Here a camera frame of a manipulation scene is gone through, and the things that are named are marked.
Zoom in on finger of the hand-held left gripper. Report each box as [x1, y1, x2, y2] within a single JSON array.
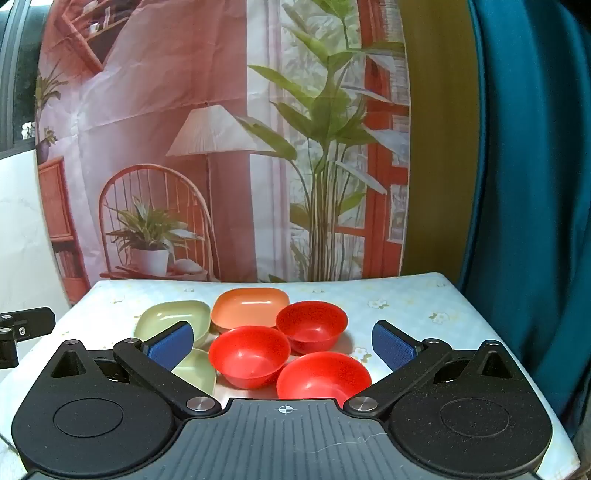
[[0, 307, 57, 370]]

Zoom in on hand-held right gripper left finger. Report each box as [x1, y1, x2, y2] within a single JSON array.
[[48, 320, 222, 419]]

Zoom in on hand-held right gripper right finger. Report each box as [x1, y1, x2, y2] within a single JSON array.
[[342, 320, 520, 419]]

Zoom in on pale green plate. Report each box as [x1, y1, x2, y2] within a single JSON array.
[[134, 300, 211, 348], [172, 348, 218, 397]]

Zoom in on red bowl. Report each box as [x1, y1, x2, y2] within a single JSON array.
[[276, 301, 348, 355], [209, 326, 291, 389], [276, 351, 373, 401]]

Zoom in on orange plate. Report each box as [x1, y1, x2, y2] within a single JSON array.
[[211, 287, 290, 335]]

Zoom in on floral tablecloth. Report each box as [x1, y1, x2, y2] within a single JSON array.
[[0, 272, 581, 480]]

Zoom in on white panel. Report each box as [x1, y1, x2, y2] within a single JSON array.
[[0, 150, 73, 320]]

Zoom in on teal curtain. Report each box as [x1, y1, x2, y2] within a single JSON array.
[[455, 0, 591, 444]]

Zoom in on printed backdrop cloth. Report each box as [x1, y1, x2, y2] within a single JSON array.
[[34, 0, 413, 309]]

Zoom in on dark window frame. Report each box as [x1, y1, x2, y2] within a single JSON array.
[[0, 0, 52, 155]]

